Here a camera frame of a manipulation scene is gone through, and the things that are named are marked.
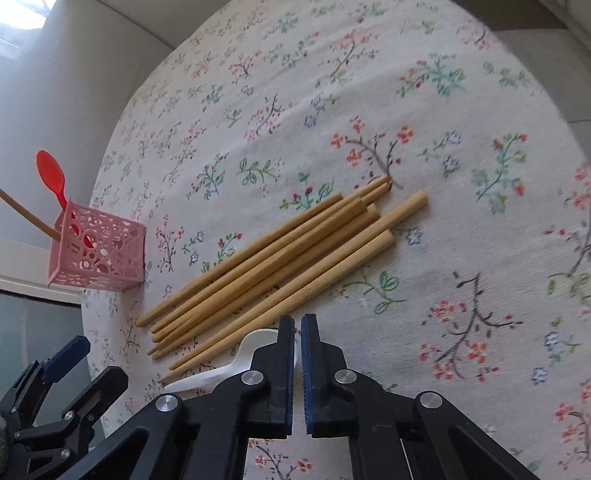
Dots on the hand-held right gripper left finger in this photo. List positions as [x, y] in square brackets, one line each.
[288, 369]

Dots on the floral tablecloth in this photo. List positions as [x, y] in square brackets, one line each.
[415, 115]

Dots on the white plastic spoon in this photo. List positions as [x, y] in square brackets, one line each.
[258, 344]

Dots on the white-framed glass panel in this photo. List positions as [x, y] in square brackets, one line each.
[27, 332]

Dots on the pile of wooden chopsticks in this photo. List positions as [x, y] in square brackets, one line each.
[277, 263]

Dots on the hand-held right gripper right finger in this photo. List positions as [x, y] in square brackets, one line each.
[307, 369]

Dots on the red plastic spoon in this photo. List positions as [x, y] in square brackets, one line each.
[50, 173]

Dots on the pink perforated plastic basket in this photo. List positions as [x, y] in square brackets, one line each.
[104, 251]

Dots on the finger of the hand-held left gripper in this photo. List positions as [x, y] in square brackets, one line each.
[69, 356]
[108, 385]

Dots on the wooden chopstick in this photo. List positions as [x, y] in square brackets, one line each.
[27, 213]

